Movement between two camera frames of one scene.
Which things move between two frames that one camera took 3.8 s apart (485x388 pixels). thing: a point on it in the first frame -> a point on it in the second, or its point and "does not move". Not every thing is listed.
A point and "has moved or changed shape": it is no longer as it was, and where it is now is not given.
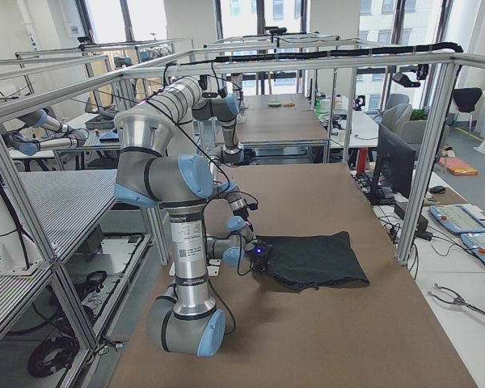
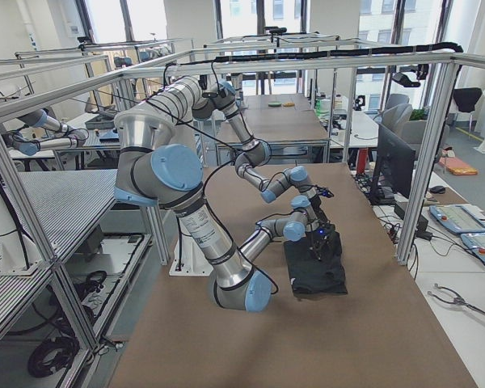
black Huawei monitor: (394, 169) does not move
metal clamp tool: (460, 301) does not move
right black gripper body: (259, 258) -> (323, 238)
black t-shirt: (314, 261) has moved or changed shape
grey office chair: (398, 115) does not move
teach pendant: (457, 218) does not move
